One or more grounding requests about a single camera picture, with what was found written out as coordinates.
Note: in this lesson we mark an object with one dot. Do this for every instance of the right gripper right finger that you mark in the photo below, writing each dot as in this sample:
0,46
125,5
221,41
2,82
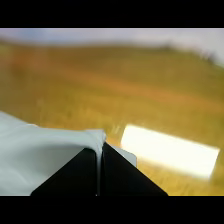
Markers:
126,180

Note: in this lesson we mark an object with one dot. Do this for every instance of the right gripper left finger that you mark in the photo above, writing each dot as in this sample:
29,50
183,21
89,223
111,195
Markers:
75,178

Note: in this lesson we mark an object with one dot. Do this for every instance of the white garment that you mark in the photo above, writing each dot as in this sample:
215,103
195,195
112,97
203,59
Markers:
36,156

